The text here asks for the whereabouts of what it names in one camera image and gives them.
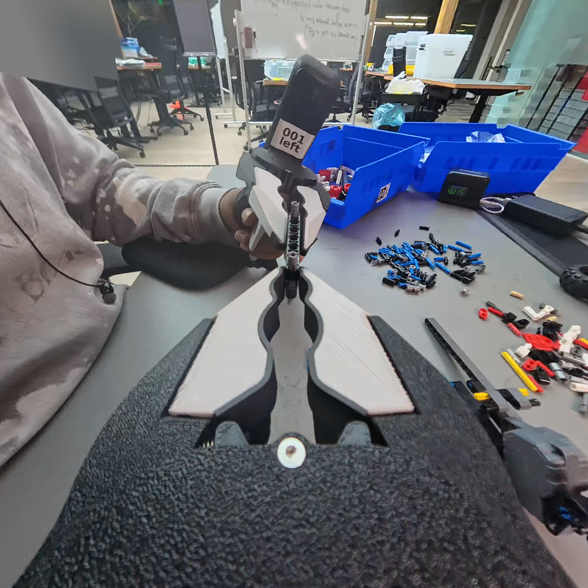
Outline grey desk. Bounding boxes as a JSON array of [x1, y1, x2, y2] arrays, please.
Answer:
[[0, 163, 588, 588]]

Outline stack of clear plastic boxes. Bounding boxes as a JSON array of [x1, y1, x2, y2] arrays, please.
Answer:
[[385, 31, 428, 74]]

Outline red plastic toy parts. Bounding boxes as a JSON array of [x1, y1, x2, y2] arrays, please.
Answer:
[[317, 168, 353, 204]]

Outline black power adapter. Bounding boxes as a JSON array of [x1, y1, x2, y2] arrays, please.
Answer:
[[503, 194, 588, 238]]

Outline pile of blue black pins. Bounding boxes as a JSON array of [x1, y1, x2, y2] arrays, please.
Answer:
[[365, 224, 487, 295]]

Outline teal plastic bag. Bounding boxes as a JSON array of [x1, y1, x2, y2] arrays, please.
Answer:
[[372, 102, 406, 130]]

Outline black toy tire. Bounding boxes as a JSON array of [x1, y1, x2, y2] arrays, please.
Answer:
[[560, 263, 588, 304]]

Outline dark display board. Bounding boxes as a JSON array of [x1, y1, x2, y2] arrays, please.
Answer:
[[172, 0, 220, 166]]

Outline pile of red white parts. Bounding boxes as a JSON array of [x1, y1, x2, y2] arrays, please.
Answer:
[[478, 301, 588, 414]]

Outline white plastic storage box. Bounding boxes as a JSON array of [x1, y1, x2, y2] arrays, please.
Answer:
[[413, 33, 474, 80]]

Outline black office chair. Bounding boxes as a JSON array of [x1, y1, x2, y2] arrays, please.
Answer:
[[147, 37, 205, 136], [94, 76, 148, 158]]

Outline partly built toy chassis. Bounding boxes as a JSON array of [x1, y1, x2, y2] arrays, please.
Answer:
[[425, 317, 588, 538]]

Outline black beam and axle assembly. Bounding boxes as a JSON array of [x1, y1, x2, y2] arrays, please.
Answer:
[[282, 201, 307, 306]]

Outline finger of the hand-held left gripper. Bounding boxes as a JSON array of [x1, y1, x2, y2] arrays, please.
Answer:
[[299, 184, 328, 247], [248, 167, 290, 253]]

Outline blue bin with square sticker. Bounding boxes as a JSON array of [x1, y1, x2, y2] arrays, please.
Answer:
[[301, 124, 431, 230]]

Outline black hoodie drawstring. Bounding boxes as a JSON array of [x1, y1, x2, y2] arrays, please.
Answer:
[[0, 200, 118, 305]]

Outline wooden top office desk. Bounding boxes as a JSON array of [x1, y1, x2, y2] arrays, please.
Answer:
[[367, 69, 533, 124], [115, 57, 221, 115]]

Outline black power bank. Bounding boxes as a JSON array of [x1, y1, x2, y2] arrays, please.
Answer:
[[438, 168, 491, 206]]

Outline blue storage bin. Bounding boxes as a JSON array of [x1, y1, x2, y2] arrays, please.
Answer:
[[399, 122, 577, 194]]

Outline white plastic bag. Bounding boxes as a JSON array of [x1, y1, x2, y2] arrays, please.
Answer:
[[388, 71, 425, 95]]

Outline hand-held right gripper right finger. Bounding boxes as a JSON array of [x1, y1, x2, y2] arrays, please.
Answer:
[[299, 269, 416, 445]]

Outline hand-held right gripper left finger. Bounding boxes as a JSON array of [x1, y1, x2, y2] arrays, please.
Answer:
[[168, 267, 286, 445]]

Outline yellow technic beam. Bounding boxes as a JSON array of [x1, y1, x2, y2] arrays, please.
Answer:
[[501, 351, 539, 393]]

